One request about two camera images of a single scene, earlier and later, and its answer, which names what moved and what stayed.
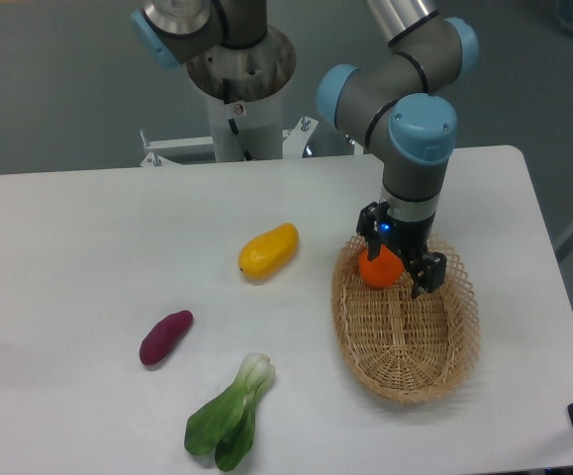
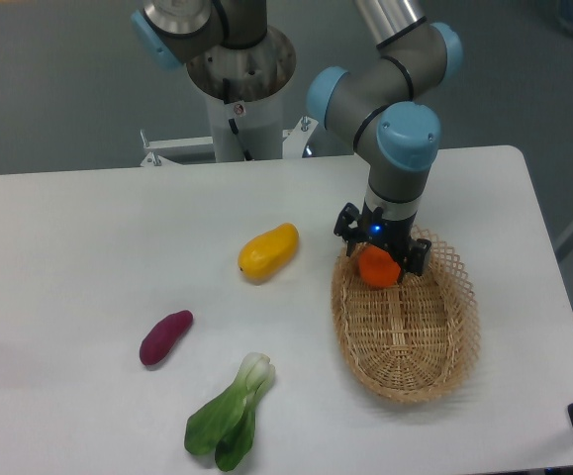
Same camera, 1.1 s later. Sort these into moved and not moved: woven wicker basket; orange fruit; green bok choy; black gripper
Moved: black gripper
Not moved: woven wicker basket; orange fruit; green bok choy
